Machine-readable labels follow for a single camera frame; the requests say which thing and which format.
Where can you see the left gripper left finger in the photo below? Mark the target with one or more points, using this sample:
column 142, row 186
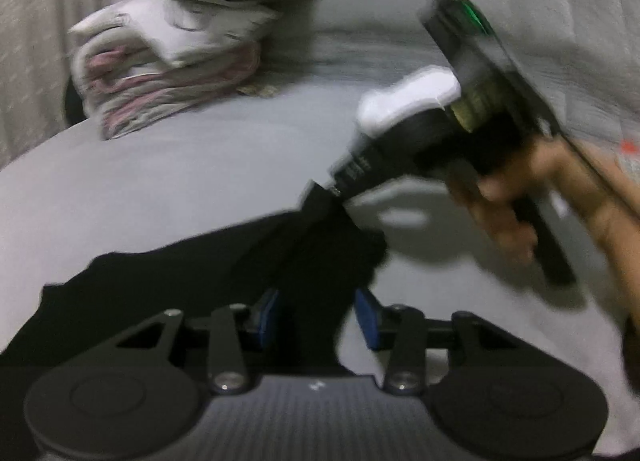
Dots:
column 236, row 334

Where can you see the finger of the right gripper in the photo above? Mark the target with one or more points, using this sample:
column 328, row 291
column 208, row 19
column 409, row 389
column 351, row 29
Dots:
column 321, row 203

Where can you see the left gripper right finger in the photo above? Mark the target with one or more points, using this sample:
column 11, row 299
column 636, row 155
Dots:
column 397, row 330

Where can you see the black t-shirt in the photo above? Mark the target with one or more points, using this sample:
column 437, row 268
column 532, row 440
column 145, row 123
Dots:
column 316, row 266

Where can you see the bare right forearm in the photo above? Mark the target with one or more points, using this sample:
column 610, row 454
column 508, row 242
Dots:
column 610, row 225

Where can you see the person right hand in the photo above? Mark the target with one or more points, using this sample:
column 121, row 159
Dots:
column 545, row 163

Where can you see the white folded garment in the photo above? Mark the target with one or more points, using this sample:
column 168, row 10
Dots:
column 432, row 87

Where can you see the grey quilted bedspread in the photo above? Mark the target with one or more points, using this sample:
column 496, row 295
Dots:
column 582, row 55

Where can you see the red white paper packet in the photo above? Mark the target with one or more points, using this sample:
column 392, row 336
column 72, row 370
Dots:
column 628, row 150

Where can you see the grey bed sheet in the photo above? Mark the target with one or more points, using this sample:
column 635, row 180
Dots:
column 77, row 196

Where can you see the folded floral duvet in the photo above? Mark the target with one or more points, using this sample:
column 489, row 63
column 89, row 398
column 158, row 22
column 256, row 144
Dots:
column 139, row 61

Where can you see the black item behind duvet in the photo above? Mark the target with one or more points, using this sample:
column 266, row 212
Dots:
column 72, row 105

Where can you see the grey dotted curtain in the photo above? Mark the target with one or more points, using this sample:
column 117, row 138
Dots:
column 35, row 69

